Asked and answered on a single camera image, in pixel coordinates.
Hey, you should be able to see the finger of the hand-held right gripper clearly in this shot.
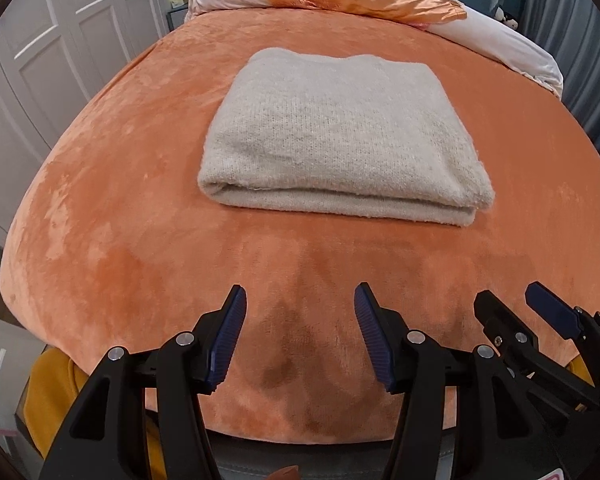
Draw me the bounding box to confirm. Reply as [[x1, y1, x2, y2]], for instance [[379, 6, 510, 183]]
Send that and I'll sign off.
[[473, 289, 542, 377], [525, 282, 600, 387]]

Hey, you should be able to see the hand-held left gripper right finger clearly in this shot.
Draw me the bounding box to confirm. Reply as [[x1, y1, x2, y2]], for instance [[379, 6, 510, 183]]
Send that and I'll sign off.
[[353, 281, 569, 480]]

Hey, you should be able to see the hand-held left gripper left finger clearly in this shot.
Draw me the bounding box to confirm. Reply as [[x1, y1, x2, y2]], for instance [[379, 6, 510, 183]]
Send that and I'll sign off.
[[39, 284, 248, 480]]

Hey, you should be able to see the white knit sweater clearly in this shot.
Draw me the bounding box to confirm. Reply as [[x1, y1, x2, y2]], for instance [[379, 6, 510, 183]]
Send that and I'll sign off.
[[196, 47, 496, 228]]

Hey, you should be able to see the orange plush bed blanket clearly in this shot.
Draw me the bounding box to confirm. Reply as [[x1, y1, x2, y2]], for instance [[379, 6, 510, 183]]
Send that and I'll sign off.
[[0, 7, 594, 447]]

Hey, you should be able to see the yellow garment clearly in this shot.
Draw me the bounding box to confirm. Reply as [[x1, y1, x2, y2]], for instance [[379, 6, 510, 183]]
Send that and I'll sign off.
[[22, 347, 167, 480]]

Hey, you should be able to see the grey striped curtain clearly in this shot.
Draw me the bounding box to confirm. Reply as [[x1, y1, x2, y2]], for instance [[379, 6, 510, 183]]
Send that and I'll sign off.
[[522, 0, 600, 183]]

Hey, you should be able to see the white duvet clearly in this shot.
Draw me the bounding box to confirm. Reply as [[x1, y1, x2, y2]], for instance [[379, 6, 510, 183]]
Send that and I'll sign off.
[[183, 0, 565, 99]]

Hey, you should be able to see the dark bedside table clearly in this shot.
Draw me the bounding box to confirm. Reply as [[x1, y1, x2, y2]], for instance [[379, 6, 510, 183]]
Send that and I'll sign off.
[[165, 7, 189, 37]]

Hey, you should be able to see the white panelled wardrobe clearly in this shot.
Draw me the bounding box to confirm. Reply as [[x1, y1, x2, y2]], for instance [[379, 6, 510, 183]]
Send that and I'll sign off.
[[0, 0, 192, 252]]

